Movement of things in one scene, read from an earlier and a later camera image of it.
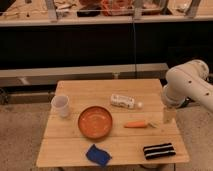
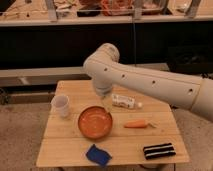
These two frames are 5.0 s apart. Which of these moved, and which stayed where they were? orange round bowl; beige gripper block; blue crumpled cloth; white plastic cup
Moved: beige gripper block
Stayed: blue crumpled cloth; orange round bowl; white plastic cup
